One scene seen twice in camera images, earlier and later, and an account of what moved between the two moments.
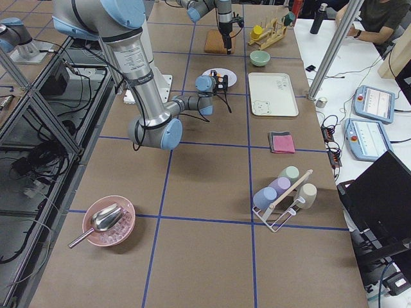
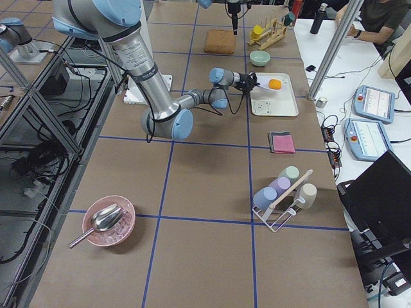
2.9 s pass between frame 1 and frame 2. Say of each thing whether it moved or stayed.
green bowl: stayed
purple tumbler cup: stayed
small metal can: stayed
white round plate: moved
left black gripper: moved
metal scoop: stayed
